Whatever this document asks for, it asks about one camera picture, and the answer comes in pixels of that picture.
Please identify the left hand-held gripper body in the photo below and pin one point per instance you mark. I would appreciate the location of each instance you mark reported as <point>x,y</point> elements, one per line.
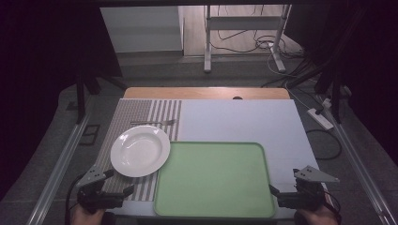
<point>94,195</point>

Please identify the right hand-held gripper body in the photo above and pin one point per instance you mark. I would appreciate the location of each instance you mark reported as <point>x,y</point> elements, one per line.
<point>305,195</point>

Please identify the person's left hand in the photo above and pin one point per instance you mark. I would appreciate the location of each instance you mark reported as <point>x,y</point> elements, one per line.
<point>85,217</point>

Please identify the person's right hand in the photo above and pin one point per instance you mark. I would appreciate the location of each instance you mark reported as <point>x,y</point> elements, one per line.
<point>316,218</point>

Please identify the white round plate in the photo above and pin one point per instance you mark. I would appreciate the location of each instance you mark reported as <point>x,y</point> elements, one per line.
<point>140,151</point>

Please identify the white power strip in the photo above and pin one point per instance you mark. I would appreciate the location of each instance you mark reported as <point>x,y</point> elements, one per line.
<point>319,118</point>

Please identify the green plastic tray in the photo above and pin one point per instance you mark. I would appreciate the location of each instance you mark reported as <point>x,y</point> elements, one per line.
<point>214,179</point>

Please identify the silver fork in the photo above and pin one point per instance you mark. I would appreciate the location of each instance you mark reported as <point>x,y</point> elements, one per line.
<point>153,122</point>

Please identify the grey striped placemat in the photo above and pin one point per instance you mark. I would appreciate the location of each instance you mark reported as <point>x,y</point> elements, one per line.
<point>137,112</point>

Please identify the white table board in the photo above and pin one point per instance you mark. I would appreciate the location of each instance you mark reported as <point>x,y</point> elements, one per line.
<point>244,122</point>

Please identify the black stand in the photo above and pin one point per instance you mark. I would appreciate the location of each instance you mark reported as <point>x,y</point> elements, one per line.
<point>335,93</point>
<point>80,97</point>

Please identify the dark curtain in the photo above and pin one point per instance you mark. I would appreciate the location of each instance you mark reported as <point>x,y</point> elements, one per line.
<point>37,78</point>
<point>369,68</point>

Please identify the wooden table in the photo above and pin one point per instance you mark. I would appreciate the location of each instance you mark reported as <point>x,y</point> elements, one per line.
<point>203,93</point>

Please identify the white panel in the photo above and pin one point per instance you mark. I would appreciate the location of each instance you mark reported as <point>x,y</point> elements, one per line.
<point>140,29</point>

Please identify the black floor bracket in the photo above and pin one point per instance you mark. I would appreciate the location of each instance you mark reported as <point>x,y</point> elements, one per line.
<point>90,134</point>

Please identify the aluminium rail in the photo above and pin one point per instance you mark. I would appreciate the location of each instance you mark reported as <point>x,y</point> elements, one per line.
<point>359,168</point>
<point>59,168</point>

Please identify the white metal stand frame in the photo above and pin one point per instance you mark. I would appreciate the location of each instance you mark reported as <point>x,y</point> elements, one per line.
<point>244,22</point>

